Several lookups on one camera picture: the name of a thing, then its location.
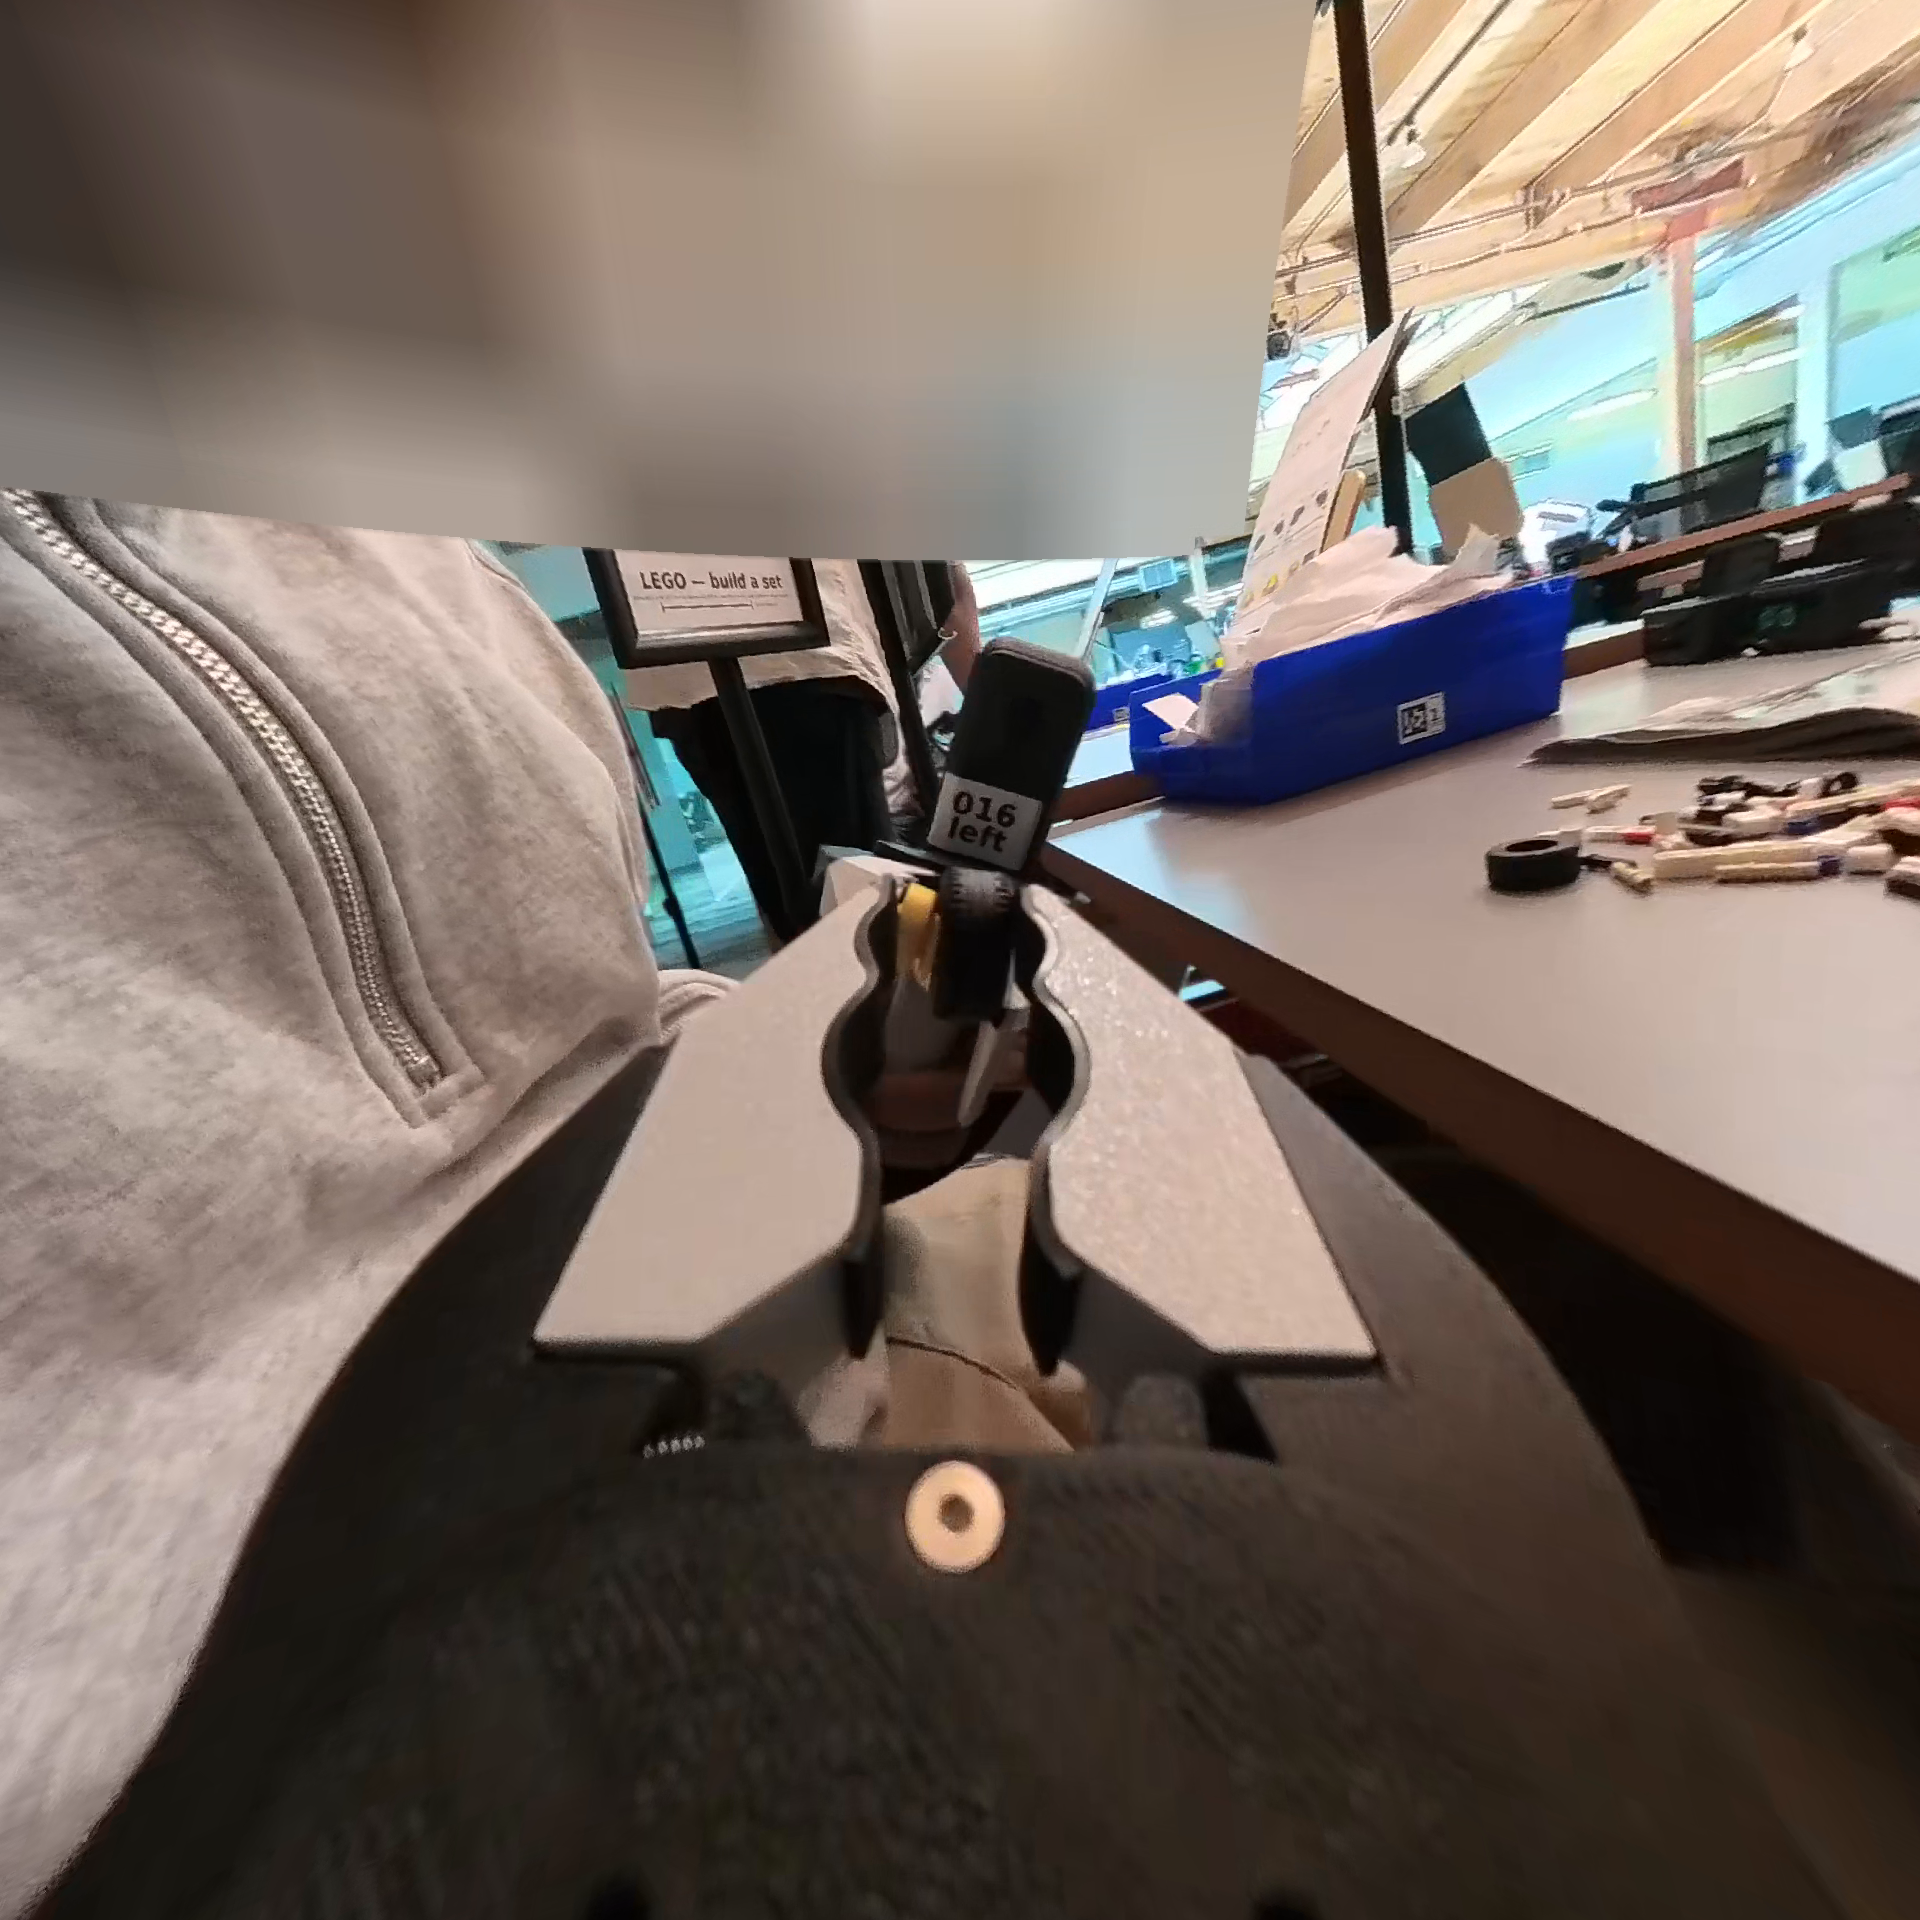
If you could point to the framed tag sign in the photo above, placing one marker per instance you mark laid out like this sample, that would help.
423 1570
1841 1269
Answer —
720 600

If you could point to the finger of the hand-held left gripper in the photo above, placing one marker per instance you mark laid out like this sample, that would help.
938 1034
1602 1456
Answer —
859 880

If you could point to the pile of loose lego pieces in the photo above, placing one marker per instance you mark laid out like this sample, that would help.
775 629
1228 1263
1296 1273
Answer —
1755 855

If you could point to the yellow lego wheel hub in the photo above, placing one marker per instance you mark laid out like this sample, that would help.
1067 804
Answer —
918 921

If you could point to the black lego tyre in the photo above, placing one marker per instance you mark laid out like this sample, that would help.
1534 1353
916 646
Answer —
1533 866
984 940

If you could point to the person's left hand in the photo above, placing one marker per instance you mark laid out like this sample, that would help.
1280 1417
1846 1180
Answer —
953 1100

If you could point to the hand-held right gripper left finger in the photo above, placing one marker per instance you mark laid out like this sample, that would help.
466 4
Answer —
706 1201

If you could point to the white flip chart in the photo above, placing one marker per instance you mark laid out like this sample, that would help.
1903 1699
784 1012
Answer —
1314 450

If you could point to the black device case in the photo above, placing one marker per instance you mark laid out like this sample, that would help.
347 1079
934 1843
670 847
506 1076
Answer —
1772 615

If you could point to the open instruction booklet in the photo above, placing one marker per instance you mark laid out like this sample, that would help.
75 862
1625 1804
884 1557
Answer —
1772 729

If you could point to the crumpled white paper bags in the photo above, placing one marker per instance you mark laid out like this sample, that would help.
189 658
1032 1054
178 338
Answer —
1348 588

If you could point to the person's grey hoodie torso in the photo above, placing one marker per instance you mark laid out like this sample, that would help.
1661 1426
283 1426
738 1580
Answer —
225 976

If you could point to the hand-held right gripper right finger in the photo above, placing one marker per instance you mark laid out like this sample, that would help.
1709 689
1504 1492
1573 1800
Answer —
1199 1201

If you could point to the blue plastic bin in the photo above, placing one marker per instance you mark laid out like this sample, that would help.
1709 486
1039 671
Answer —
1348 706
1120 706

